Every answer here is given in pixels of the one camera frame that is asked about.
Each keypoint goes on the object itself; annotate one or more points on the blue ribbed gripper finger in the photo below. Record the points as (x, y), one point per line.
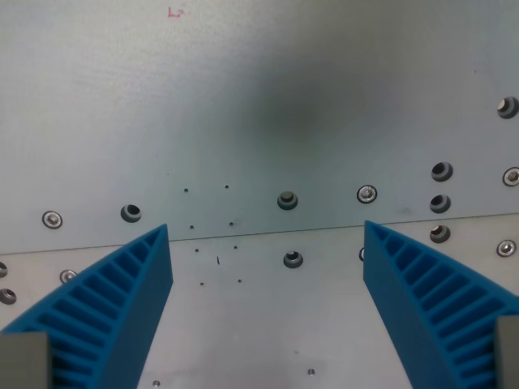
(417, 300)
(121, 308)

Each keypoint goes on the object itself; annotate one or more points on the silver socket head screw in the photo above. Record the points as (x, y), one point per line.
(361, 254)
(52, 219)
(367, 194)
(507, 247)
(67, 276)
(512, 176)

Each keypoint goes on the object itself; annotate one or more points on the recessed bolt in grey hole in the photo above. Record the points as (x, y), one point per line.
(287, 199)
(508, 107)

